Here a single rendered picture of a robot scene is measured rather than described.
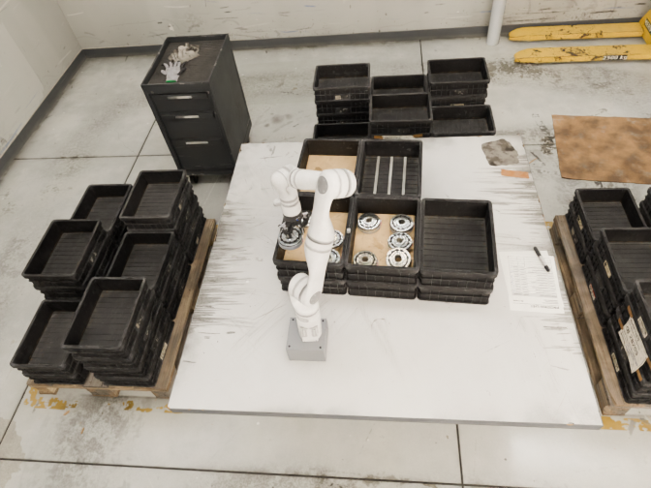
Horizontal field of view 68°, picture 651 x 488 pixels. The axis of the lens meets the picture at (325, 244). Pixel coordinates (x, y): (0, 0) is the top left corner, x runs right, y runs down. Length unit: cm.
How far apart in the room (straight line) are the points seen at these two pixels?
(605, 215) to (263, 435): 229
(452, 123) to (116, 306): 240
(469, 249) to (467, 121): 155
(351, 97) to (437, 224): 159
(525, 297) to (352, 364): 79
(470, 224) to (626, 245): 102
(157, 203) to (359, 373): 172
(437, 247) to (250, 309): 86
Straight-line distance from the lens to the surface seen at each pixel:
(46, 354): 304
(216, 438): 273
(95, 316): 272
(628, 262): 290
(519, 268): 228
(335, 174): 146
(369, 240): 214
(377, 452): 258
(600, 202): 331
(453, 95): 358
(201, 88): 325
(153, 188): 321
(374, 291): 209
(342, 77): 379
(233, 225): 250
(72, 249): 310
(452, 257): 211
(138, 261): 299
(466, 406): 193
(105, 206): 343
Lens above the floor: 248
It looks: 50 degrees down
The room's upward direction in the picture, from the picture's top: 9 degrees counter-clockwise
